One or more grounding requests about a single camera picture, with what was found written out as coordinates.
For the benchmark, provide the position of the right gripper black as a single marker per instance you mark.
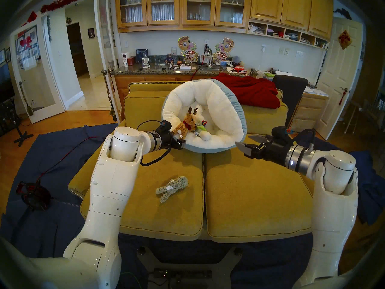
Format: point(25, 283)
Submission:
point(275, 150)

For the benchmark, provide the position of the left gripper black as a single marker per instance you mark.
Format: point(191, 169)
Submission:
point(167, 138)

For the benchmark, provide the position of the crochet reindeer plush toy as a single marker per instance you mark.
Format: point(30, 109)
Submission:
point(188, 124)

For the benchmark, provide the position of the bright green cactus plush toy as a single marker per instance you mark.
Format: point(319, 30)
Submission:
point(201, 128)

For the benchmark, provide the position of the green white leek plush toy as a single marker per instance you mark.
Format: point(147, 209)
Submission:
point(205, 135)

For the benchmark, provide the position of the grey shaggy plush toy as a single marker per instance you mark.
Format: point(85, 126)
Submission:
point(171, 187)

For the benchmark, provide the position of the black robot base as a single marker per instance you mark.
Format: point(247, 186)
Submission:
point(186, 270)

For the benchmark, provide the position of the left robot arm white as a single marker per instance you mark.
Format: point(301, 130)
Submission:
point(111, 183)

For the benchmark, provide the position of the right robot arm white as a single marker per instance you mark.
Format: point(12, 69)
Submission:
point(334, 207)

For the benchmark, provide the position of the white blue dog bed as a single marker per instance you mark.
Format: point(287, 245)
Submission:
point(222, 110)

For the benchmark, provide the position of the red blanket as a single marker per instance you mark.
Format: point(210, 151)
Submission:
point(252, 91)

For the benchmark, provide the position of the yellow sofa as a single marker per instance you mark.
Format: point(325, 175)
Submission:
point(240, 201)

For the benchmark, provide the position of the black chair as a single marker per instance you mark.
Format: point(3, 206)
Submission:
point(288, 92)

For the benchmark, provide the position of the wooden drawer unit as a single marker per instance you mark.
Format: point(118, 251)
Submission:
point(309, 110)

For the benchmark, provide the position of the granite kitchen counter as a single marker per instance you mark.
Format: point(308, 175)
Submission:
point(144, 71)

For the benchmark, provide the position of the metal sink faucet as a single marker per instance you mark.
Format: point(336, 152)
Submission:
point(209, 55)

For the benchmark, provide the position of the red container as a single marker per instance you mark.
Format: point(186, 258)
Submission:
point(131, 61)

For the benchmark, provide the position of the dark blue box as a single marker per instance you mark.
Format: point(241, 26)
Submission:
point(141, 55)

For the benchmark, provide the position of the white lotion bottle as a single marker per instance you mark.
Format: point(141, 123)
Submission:
point(124, 60)

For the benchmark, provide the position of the white panel door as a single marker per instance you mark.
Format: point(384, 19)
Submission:
point(340, 80)

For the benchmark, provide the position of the dark blue crumpled blanket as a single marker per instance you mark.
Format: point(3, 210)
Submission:
point(370, 189)

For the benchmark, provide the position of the blue floor rug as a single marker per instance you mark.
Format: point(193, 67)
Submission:
point(45, 159)

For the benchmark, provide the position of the red diamond door decoration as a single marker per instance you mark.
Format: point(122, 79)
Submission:
point(344, 40)

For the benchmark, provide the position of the small hallway picture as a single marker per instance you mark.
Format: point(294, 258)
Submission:
point(91, 33)

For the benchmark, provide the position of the red black bag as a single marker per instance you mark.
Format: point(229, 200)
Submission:
point(34, 196)

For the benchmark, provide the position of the small hanging broom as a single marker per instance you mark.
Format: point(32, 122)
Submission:
point(28, 109)

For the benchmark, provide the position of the white door with mirror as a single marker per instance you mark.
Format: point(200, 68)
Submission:
point(36, 80)

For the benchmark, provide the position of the black tripod stand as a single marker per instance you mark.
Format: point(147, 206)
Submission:
point(22, 138)

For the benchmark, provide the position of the red bow decoration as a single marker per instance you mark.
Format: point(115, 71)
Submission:
point(25, 43)

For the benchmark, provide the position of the black television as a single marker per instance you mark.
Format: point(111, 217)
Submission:
point(5, 83)

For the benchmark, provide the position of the red tinsel garland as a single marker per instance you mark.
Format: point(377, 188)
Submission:
point(60, 2)

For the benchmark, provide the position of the cartoon child wall decoration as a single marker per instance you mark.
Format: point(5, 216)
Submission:
point(224, 50)
point(188, 49)

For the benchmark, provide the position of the wooden wall cabinets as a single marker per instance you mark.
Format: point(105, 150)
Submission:
point(240, 8)

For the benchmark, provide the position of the black bat wall decoration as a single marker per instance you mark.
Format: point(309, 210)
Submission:
point(343, 13)

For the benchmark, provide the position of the framed wall picture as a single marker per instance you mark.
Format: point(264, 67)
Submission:
point(2, 56)
point(8, 55)

